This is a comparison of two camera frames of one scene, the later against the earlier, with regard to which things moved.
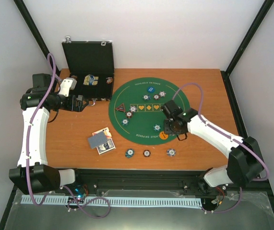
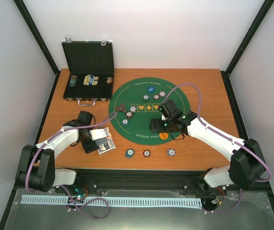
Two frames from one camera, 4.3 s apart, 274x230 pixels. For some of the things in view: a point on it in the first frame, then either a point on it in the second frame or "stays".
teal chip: [125, 121] stays
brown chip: [129, 114] stays
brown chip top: [156, 97] stays
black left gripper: [72, 107] → [89, 147]
